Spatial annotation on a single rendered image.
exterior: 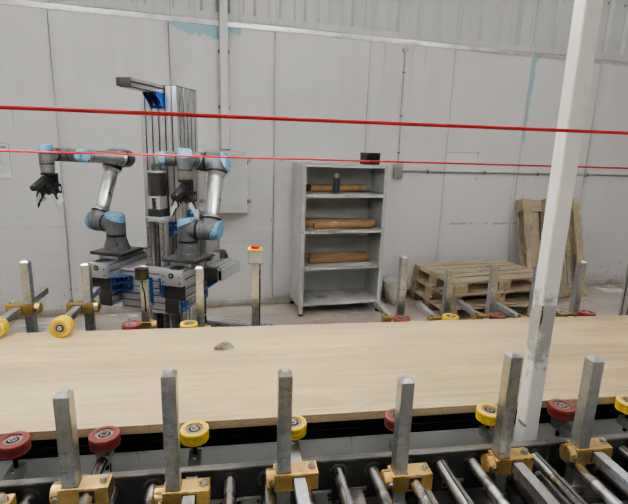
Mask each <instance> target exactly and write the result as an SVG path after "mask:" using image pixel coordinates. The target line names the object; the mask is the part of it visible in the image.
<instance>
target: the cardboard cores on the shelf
mask: <svg viewBox="0 0 628 504"><path fill-rule="evenodd" d="M306 191H310V192H333V184H306ZM365 191H366V185H365V184H340V191H339V192H365ZM371 227H375V220H368V219H367V218H305V228H313V229H371ZM304 259H308V263H309V264H320V263H343V262H366V261H369V256H368V254H366V252H365V251H361V252H314V253H304Z"/></svg>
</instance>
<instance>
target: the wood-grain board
mask: <svg viewBox="0 0 628 504"><path fill-rule="evenodd" d="M529 323H530V318H510V319H476V320H442V321H408V322H374V323H340V324H306V325H272V326H238V327H204V328H170V329H137V330H103V331H71V332H70V333H69V334H68V335H67V336H65V337H55V336H53V335H52V334H51V333H50V332H35V333H5V334H4V335H3V336H1V337H0V437H2V436H4V435H6V434H8V433H11V432H15V431H26V432H28V433H29V434H30V436H31V441H33V440H49V439H57V438H56V428H55V418H54V408H53V397H54V396H55V395H56V393H57V392H58V391H59V390H61V389H70V390H74V398H75V409H76V420H77V431H78V438H80V437H89V434H90V433H91V432H92V431H94V430H95V429H97V428H99V427H103V426H116V427H118V428H119V429H120V435H127V434H143V433H159V432H163V425H162V403H161V381H160V377H161V374H162V372H163V370H165V369H175V370H177V371H178V397H179V424H180V428H181V426H182V425H184V424H185V423H187V422H189V421H194V420H200V421H204V422H206V423H207V424H208V426H209V429H222V428H238V427H253V426H269V425H277V383H278V370H280V369H290V370H291V371H292V375H293V392H292V415H299V416H302V417H303V418H305V420H306V422H307V423H316V422H332V421H348V420H363V419H379V418H385V412H386V411H387V410H389V409H393V408H396V394H397V381H398V377H401V376H410V377H411V379H412V380H413V381H414V383H415V387H414V399H413V411H412V416H426V415H442V414H458V413H473V412H476V407H477V405H478V404H481V403H490V404H494V405H496V406H498V398H499V390H500V383H501V375H502V367H503V360H504V353H506V352H508V351H516V352H517V353H519V354H520V355H521V356H522V357H523V364H522V371H521V378H520V385H519V393H518V400H517V407H516V410H517V409H518V402H519V394H520V387H521V380H522V373H523V366H524V359H525V352H526V344H527V337H528V330H529ZM223 341H228V342H230V343H231V344H232V345H234V348H233V349H225V350H222V351H221V350H215V351H214V349H213V348H214V347H215V346H216V345H217V344H218V343H221V342H223ZM589 355H596V356H598V357H600V358H601V359H602V360H603V361H604V362H605V364H604V369H603V375H602V380H601V386H600V391H599V397H598V402H597V405H599V404H615V399H616V396H618V395H628V315H612V316H578V317H555V320H554V326H553V333H552V339H551V346H550V353H549V359H548V366H547V372H546V379H545V385H544V392H543V398H542V405H541V408H547V406H548V401H549V400H551V399H562V400H565V401H568V402H570V403H572V404H573V405H574V406H576V405H577V399H578V394H579V388H580V382H581V376H582V370H583V364H584V358H585V357H586V356H589Z"/></svg>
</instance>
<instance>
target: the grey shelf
mask: <svg viewBox="0 0 628 504"><path fill-rule="evenodd" d="M372 168H373V169H372ZM388 169H389V166H387V165H366V164H350V163H307V162H293V189H292V239H291V289H290V304H294V302H295V303H296V305H297V306H298V308H299V313H298V316H299V317H301V316H303V306H316V305H336V304H352V303H369V302H374V300H379V301H380V293H381V278H382V262H383V247H384V231H385V216H386V200H387V185H388ZM368 170H369V176H368ZM334 174H340V184H365V185H366V191H365V192H339V193H333V192H310V191H306V184H333V183H334ZM386 174H387V175H386ZM304 185H305V186H304ZM367 188H368V191H367ZM385 190H386V191H385ZM370 203H371V204H370ZM366 206H367V213H366ZM303 218H304V219H303ZM305 218H367V219H368V220H375V227H371V229H313V228H305ZM303 220H304V221H303ZM383 221H384V222H383ZM303 222H304V223H303ZM303 224H304V225H303ZM303 226H304V227H303ZM368 238H369V239H368ZM364 243H365V249H364ZM361 251H365V252H366V254H368V256H369V261H366V262H343V263H320V264H309V263H308V259H304V253H314V252H361ZM380 268H381V269H380ZM362 279H363V285H362ZM379 284H380V285H379Z"/></svg>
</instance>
